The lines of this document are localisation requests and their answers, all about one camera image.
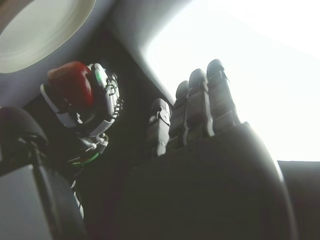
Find red round object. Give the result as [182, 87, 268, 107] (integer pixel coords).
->
[47, 61, 96, 109]

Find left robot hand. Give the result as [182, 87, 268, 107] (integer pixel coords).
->
[0, 59, 299, 240]

